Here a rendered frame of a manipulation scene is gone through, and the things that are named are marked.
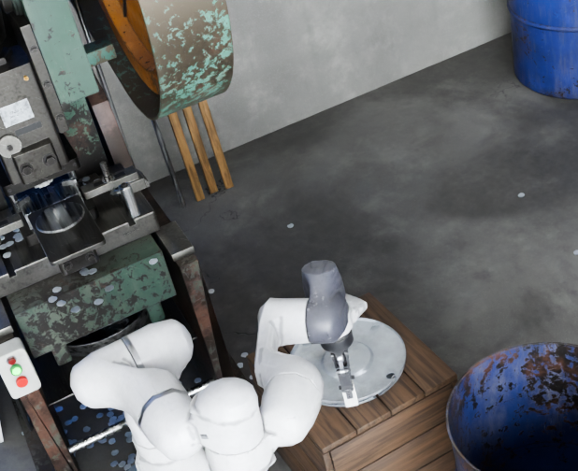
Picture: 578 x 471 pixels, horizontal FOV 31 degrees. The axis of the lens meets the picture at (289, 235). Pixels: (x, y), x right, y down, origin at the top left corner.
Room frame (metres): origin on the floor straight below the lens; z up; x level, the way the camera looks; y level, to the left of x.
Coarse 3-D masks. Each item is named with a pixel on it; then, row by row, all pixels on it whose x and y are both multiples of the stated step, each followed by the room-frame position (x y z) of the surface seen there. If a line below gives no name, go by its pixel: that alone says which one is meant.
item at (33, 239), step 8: (80, 184) 2.43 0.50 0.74; (80, 192) 2.40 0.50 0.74; (88, 200) 2.34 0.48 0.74; (88, 208) 2.30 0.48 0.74; (96, 208) 2.31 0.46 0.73; (96, 216) 2.30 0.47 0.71; (24, 224) 2.30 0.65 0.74; (24, 232) 2.27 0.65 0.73; (32, 232) 2.26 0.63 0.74; (24, 240) 2.25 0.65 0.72; (32, 240) 2.25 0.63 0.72
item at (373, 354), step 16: (368, 320) 2.03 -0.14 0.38; (368, 336) 1.97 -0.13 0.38; (384, 336) 1.95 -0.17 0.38; (400, 336) 1.93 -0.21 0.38; (304, 352) 1.97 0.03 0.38; (320, 352) 1.96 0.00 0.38; (352, 352) 1.92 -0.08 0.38; (368, 352) 1.91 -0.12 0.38; (384, 352) 1.90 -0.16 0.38; (400, 352) 1.89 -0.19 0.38; (320, 368) 1.90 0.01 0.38; (352, 368) 1.87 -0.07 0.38; (368, 368) 1.86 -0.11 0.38; (384, 368) 1.84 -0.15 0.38; (400, 368) 1.83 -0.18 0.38; (336, 384) 1.83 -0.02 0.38; (368, 384) 1.81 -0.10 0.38; (384, 384) 1.79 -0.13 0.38; (336, 400) 1.78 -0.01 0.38
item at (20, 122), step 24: (0, 72) 2.27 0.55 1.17; (24, 72) 2.28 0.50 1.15; (0, 96) 2.26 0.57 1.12; (24, 96) 2.27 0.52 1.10; (0, 120) 2.25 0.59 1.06; (24, 120) 2.26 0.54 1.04; (48, 120) 2.28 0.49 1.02; (0, 144) 2.23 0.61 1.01; (24, 144) 2.26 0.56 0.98; (48, 144) 2.24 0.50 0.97; (24, 168) 2.21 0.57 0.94; (48, 168) 2.24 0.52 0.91
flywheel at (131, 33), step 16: (112, 0) 2.64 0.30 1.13; (128, 0) 2.51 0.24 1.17; (112, 16) 2.61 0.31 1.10; (128, 16) 2.57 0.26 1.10; (128, 32) 2.56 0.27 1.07; (144, 32) 2.44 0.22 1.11; (128, 48) 2.52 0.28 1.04; (144, 48) 2.48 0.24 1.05; (144, 64) 2.41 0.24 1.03; (144, 80) 2.44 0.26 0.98
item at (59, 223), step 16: (48, 208) 2.27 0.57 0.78; (64, 208) 2.25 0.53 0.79; (80, 208) 2.23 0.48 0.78; (32, 224) 2.22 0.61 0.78; (48, 224) 2.20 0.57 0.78; (64, 224) 2.18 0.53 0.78; (80, 224) 2.17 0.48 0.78; (96, 224) 2.15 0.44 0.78; (48, 240) 2.13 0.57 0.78; (64, 240) 2.12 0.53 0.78; (80, 240) 2.10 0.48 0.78; (96, 240) 2.08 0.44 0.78; (48, 256) 2.07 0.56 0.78; (64, 256) 2.05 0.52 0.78; (80, 256) 2.17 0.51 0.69; (96, 256) 2.19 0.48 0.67; (64, 272) 2.16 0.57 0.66
